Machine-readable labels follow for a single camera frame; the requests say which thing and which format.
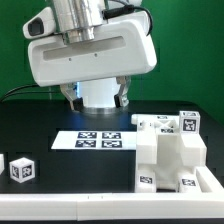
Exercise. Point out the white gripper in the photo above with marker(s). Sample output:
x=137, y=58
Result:
x=121, y=47

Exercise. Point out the long white chair back part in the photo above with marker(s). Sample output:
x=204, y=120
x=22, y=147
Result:
x=146, y=139

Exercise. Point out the white chair seat part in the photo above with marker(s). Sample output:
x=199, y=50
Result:
x=159, y=165

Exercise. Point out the small white tagged cube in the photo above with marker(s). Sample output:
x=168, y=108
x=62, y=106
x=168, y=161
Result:
x=189, y=121

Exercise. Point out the white tagged chair part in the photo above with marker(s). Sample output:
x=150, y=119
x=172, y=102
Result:
x=186, y=140

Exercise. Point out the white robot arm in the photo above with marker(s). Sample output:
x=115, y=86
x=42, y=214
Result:
x=75, y=20

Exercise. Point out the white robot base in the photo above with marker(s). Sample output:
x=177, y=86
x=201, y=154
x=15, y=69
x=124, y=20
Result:
x=98, y=96

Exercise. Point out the paper sheet with tags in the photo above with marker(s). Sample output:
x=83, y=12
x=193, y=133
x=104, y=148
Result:
x=94, y=140

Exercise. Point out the white part at left edge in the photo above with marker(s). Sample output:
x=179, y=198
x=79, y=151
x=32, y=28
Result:
x=1, y=163

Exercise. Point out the white L-shaped fence frame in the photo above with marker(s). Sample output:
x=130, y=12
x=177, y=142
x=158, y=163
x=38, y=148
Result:
x=209, y=203

